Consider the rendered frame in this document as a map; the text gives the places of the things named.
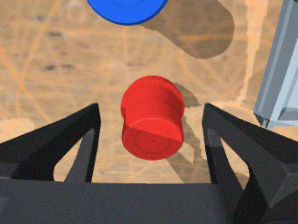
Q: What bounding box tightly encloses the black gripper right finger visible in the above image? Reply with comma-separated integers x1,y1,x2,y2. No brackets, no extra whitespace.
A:
202,103,298,224

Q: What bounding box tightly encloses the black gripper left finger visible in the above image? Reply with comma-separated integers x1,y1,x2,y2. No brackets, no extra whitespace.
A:
0,103,101,182

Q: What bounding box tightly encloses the grey bank of square funnels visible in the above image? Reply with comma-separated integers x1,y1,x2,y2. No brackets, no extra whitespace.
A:
253,0,298,129

